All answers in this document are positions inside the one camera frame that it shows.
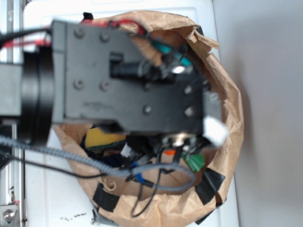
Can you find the green rectangular block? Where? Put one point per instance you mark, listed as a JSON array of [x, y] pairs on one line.
[[195, 161]]

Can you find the orange plastic carrot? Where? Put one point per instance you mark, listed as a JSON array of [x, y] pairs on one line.
[[170, 152]]

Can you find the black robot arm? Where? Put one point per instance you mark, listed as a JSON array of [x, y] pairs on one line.
[[27, 89]]

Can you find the brown paper bag bin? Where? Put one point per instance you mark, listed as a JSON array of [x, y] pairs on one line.
[[210, 191]]

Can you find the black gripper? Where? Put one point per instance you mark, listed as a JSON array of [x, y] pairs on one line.
[[101, 77]]

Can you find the yellow green sponge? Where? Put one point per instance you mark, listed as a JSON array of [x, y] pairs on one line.
[[97, 139]]

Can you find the aluminium frame rail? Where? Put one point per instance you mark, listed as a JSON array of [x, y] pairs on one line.
[[12, 178]]

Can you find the white plastic tray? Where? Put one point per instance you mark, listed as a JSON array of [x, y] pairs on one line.
[[57, 200]]

